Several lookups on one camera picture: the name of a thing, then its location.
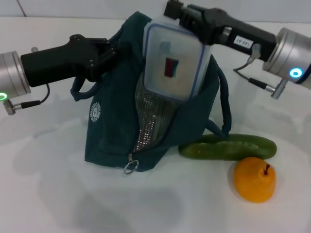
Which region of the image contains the metal zipper pull ring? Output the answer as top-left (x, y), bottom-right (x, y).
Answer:
top-left (123, 159), bottom-right (140, 176)

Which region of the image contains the dark teal insulated lunch bag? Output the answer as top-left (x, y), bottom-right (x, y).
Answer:
top-left (70, 12), bottom-right (233, 173)

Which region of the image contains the clear blue-rimmed plastic food container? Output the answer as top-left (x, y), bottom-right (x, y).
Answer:
top-left (142, 19), bottom-right (212, 104)

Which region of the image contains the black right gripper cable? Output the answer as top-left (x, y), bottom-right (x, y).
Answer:
top-left (233, 44), bottom-right (288, 99)

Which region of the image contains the orange-yellow pear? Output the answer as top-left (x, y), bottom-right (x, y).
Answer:
top-left (233, 156), bottom-right (277, 203)

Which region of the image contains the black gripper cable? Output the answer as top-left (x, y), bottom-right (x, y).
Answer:
top-left (233, 44), bottom-right (288, 99)
top-left (12, 83), bottom-right (51, 109)

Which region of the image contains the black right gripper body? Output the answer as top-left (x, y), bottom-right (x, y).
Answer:
top-left (201, 8), bottom-right (278, 62)

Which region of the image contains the green cucumber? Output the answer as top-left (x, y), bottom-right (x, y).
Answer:
top-left (179, 133), bottom-right (277, 161)

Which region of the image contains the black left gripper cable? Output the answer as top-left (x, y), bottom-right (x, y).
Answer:
top-left (12, 83), bottom-right (51, 109)

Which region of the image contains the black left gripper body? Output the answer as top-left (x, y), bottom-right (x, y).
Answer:
top-left (20, 34), bottom-right (98, 87)

